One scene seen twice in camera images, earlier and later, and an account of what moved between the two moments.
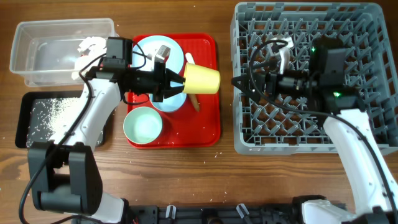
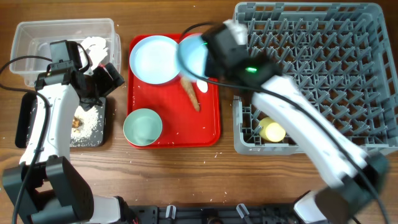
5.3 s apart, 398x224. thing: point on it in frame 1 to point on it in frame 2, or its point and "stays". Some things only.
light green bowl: (142, 125) stays
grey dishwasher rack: (261, 126) stays
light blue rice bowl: (170, 104) to (191, 56)
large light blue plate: (144, 51) stays
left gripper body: (148, 81) to (99, 84)
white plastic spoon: (189, 58) to (202, 85)
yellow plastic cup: (201, 79) to (272, 130)
